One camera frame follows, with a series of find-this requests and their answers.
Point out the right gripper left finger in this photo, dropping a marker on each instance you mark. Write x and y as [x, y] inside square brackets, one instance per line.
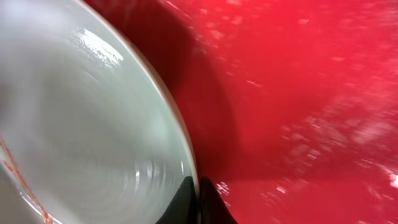
[183, 207]

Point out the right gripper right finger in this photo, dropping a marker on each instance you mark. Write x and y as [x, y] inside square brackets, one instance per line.
[212, 208]

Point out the red plastic tray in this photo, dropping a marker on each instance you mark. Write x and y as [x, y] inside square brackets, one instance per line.
[291, 106]

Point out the light blue plate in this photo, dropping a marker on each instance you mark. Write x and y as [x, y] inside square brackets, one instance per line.
[89, 133]

